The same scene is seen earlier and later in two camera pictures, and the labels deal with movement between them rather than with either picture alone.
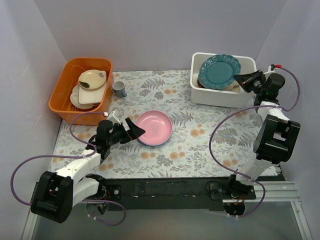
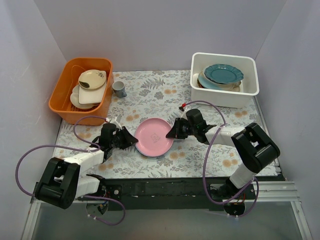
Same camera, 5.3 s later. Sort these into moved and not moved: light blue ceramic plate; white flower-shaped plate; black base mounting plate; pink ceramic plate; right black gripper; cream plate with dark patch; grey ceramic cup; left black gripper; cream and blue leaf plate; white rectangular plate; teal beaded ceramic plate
Moved: light blue ceramic plate; teal beaded ceramic plate; left black gripper; right black gripper; pink ceramic plate; cream and blue leaf plate
Not moved: white flower-shaped plate; cream plate with dark patch; grey ceramic cup; white rectangular plate; black base mounting plate
